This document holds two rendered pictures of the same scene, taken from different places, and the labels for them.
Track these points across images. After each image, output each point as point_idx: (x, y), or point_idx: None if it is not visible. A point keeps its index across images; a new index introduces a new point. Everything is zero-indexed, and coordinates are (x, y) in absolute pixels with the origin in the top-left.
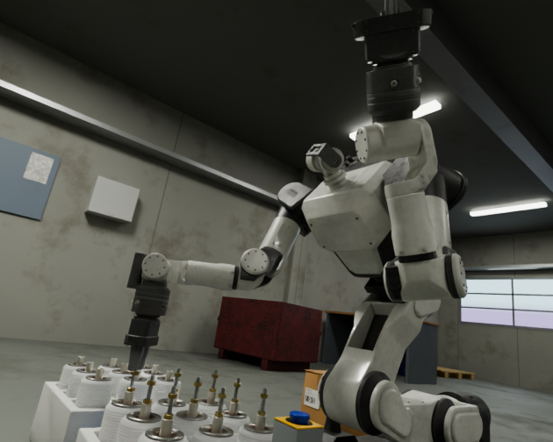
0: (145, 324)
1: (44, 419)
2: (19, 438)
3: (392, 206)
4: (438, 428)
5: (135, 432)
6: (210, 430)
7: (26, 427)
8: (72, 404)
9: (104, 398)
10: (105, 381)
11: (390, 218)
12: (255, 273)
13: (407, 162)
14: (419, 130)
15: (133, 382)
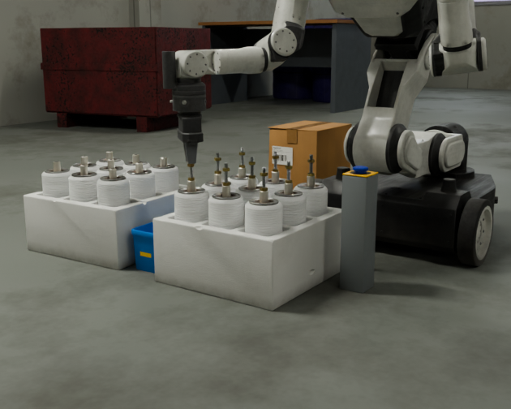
0: (198, 122)
1: (55, 228)
2: (20, 251)
3: (444, 10)
4: (434, 158)
5: (232, 206)
6: (282, 193)
7: (6, 244)
8: (102, 206)
9: (129, 195)
10: (125, 179)
11: None
12: (288, 54)
13: None
14: None
15: (192, 173)
